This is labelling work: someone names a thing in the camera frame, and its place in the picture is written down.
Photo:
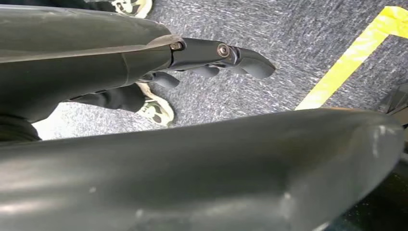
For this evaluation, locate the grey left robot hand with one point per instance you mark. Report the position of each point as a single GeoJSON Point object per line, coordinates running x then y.
{"type": "Point", "coordinates": [197, 178]}

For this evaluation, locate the person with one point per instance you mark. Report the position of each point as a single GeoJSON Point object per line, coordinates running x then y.
{"type": "Point", "coordinates": [121, 98]}

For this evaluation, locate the person's foot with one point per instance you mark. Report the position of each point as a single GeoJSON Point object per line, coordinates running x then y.
{"type": "Point", "coordinates": [134, 6]}
{"type": "Point", "coordinates": [156, 110]}

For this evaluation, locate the yellow floor tape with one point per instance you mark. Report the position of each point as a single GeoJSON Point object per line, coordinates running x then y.
{"type": "Point", "coordinates": [344, 63]}

